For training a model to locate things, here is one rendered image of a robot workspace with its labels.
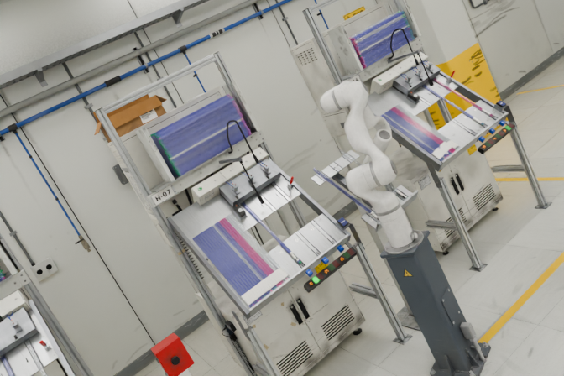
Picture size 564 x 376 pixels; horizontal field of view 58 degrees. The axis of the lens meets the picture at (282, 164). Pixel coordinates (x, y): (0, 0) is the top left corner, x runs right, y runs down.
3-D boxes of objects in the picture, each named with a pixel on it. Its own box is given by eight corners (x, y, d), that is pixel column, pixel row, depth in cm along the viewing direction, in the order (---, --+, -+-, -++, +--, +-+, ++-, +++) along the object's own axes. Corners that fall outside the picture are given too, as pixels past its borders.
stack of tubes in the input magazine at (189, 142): (253, 133, 297) (231, 92, 291) (179, 177, 276) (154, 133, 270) (244, 135, 308) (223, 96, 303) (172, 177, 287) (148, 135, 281)
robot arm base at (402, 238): (430, 229, 238) (414, 195, 234) (414, 253, 225) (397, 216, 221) (395, 233, 251) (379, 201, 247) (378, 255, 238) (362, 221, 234)
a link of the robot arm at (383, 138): (372, 140, 279) (368, 152, 273) (379, 124, 268) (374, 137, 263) (386, 146, 277) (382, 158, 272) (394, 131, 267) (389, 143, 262)
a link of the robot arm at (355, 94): (369, 190, 237) (403, 179, 231) (362, 191, 226) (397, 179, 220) (335, 93, 246) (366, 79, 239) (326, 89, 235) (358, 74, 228)
